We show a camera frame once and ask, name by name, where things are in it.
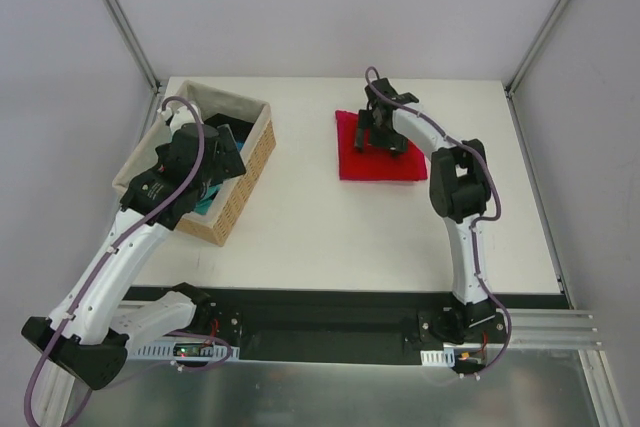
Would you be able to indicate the woven wicker basket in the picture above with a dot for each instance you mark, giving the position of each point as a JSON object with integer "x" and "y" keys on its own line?
{"x": 216, "y": 226}

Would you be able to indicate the aluminium rail right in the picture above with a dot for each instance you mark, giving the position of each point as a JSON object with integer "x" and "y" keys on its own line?
{"x": 549, "y": 329}

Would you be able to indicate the aluminium frame post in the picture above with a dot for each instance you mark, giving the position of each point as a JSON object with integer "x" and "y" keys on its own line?
{"x": 535, "y": 48}
{"x": 131, "y": 41}

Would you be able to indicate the black t shirt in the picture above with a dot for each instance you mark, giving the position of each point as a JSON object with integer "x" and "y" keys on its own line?
{"x": 239, "y": 128}

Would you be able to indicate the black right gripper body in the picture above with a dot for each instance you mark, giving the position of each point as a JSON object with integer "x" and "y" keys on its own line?
{"x": 379, "y": 123}

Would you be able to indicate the right white cable duct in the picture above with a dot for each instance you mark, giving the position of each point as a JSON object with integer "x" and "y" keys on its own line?
{"x": 438, "y": 358}

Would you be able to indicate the teal t shirt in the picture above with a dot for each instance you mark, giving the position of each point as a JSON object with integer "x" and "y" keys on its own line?
{"x": 204, "y": 204}

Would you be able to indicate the white cable duct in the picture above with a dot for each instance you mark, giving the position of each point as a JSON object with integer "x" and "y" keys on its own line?
{"x": 185, "y": 350}
{"x": 438, "y": 358}

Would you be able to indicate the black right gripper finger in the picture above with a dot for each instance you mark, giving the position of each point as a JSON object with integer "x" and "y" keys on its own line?
{"x": 396, "y": 144}
{"x": 363, "y": 127}

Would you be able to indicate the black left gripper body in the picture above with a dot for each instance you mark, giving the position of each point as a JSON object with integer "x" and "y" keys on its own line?
{"x": 232, "y": 148}

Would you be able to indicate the right aluminium frame post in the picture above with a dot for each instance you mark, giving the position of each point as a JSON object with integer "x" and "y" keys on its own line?
{"x": 535, "y": 48}

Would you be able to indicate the left white cable duct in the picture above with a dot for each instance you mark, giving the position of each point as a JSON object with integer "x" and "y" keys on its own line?
{"x": 185, "y": 350}

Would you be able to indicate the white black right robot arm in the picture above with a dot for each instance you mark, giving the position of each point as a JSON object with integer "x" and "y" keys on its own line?
{"x": 461, "y": 192}

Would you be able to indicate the left aluminium frame post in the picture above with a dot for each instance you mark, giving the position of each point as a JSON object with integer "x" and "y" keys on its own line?
{"x": 131, "y": 41}

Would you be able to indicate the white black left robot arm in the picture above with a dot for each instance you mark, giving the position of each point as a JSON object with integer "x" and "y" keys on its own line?
{"x": 83, "y": 335}

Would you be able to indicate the red t shirt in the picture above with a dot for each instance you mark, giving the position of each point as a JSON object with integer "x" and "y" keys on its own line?
{"x": 374, "y": 164}

